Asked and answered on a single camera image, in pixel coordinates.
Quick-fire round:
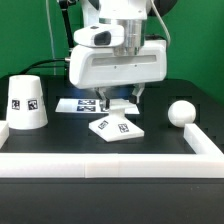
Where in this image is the white lamp base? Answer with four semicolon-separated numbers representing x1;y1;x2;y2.
89;99;144;142

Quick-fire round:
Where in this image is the white lamp shade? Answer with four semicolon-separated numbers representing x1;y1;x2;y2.
6;75;48;130

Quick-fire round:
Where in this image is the white fence wall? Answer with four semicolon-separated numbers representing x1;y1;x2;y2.
0;120;224;178

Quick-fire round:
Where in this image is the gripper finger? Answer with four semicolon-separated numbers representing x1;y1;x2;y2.
95;87;110;110
129;83;145;104

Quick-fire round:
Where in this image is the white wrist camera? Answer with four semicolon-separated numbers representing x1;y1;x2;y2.
74;23;124;47

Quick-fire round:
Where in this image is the white marker sheet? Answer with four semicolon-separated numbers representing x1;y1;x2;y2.
56;98;139;114

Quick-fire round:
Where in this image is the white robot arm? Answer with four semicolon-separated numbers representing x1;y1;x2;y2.
69;0;171;109

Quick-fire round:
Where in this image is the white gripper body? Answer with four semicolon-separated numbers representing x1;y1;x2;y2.
69;40;167;89

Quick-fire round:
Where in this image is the black cable bundle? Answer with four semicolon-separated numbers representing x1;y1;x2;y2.
19;57;73;76

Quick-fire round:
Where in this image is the white lamp bulb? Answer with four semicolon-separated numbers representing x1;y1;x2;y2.
168;100;196;128

